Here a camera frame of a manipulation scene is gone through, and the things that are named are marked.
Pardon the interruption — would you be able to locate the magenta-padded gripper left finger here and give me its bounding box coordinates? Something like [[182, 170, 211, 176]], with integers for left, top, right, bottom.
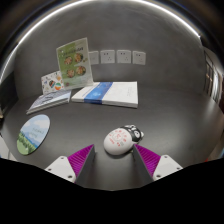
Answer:
[[44, 143, 97, 186]]

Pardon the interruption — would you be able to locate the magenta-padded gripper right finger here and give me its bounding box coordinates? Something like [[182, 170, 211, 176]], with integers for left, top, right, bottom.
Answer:
[[133, 143, 185, 186]]

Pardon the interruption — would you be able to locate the white panda-print computer mouse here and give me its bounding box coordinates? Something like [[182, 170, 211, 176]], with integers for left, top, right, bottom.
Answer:
[[103, 124, 145, 157]]

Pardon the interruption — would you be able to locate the round landscape-print mouse pad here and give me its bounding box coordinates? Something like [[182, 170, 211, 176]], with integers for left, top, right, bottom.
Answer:
[[16, 114, 52, 156]]

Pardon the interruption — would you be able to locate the grey cover book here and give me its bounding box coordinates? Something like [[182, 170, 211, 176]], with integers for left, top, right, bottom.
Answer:
[[26, 89, 72, 116]]

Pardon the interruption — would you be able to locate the white book with blue band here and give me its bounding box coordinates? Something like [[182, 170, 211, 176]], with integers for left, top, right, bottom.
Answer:
[[71, 81, 139, 109]]

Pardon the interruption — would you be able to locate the white sticker-print card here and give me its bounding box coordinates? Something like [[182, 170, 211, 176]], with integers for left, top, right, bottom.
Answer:
[[40, 70, 65, 96]]

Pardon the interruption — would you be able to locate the green food poster stand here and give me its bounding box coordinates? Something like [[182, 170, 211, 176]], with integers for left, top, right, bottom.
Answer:
[[55, 37, 94, 91]]

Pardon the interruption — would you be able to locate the dark framed glass door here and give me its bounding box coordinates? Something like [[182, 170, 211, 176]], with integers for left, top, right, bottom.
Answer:
[[201, 46, 224, 111]]

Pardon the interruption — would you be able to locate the white ceiling light strip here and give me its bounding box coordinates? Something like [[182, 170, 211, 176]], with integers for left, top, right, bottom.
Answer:
[[0, 0, 202, 84]]

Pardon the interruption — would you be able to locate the dark wall panel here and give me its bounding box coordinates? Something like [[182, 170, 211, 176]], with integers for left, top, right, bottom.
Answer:
[[0, 71, 19, 111]]

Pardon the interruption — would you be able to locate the white wall socket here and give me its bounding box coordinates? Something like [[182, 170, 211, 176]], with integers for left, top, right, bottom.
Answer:
[[100, 49, 116, 65], [88, 50, 100, 66], [116, 49, 132, 64], [132, 50, 147, 66]]

